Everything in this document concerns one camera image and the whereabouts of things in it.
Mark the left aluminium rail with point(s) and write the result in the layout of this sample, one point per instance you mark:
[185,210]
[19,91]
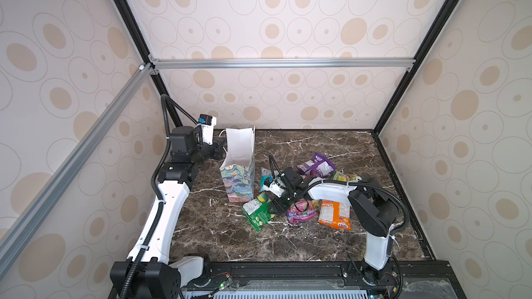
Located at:
[32,218]

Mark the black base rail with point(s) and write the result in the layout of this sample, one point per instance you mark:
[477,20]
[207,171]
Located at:
[344,279]

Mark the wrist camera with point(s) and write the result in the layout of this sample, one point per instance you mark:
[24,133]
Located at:
[270,185]
[207,123]

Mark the white patterned paper bag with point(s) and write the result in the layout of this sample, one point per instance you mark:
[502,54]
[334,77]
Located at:
[238,168]

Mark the back aluminium rail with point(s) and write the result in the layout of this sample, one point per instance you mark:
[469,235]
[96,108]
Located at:
[295,63]

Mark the purple snack packet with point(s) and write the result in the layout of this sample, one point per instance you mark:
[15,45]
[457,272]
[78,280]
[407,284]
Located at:
[318,166]

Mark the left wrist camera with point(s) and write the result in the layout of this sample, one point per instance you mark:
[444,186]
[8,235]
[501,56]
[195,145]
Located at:
[207,123]

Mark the orange Fox's snack packet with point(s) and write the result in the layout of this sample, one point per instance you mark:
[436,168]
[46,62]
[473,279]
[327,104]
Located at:
[335,215]

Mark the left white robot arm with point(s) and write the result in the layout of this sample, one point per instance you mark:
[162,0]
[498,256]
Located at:
[162,216]

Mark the teal snack packet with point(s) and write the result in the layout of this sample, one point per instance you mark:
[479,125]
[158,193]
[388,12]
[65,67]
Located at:
[265,173]

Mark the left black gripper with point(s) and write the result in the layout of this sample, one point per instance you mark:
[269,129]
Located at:
[218,151]

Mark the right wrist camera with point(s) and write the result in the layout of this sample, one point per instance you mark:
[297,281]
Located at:
[270,185]

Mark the pink Fox's candy packet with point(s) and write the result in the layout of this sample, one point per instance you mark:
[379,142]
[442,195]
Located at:
[302,211]

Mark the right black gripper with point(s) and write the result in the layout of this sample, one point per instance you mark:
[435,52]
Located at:
[280,198]

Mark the yellow green snack packet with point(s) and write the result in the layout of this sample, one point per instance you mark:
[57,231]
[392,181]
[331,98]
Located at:
[340,176]

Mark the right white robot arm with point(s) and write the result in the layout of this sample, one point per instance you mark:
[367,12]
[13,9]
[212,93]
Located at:
[379,211]

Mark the aluminium rail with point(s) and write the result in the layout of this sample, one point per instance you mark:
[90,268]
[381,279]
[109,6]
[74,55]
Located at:
[295,63]
[32,218]

